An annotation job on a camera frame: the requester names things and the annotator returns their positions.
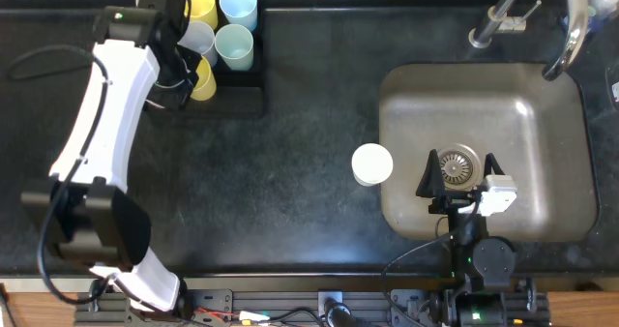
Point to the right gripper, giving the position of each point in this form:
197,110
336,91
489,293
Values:
442,206

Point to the white cup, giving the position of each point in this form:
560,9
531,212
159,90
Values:
371,163

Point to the yellow cup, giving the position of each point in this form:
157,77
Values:
205,82
203,5

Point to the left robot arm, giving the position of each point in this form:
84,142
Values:
113,114

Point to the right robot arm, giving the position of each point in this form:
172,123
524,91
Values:
493,259

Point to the steel sink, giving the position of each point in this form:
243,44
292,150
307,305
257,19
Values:
532,148

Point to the steel tap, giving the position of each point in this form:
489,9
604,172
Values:
578,27

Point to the blue soap bottle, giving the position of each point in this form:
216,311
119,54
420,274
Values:
604,0

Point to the green cup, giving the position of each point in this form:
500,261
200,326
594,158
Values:
234,45

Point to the blue cup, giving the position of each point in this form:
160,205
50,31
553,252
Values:
238,5

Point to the grey cup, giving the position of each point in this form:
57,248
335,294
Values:
200,39

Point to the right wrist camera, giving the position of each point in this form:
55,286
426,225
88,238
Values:
495,194

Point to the mounting rail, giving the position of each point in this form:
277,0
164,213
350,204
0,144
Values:
290,300

